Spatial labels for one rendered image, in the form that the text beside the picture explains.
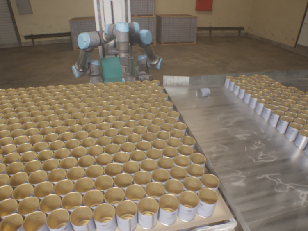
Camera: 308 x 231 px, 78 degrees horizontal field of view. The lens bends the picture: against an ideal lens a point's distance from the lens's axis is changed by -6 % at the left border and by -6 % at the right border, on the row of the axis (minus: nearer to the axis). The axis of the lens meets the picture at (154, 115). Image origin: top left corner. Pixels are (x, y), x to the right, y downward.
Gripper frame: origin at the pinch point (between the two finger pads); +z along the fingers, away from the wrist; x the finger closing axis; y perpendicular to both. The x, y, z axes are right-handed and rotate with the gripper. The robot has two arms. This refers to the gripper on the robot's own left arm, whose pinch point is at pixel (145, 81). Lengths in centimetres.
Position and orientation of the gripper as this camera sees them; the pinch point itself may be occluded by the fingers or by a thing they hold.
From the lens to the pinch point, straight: 157.9
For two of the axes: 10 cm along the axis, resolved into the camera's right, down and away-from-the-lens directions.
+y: -0.3, 8.5, 5.2
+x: -9.8, 0.7, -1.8
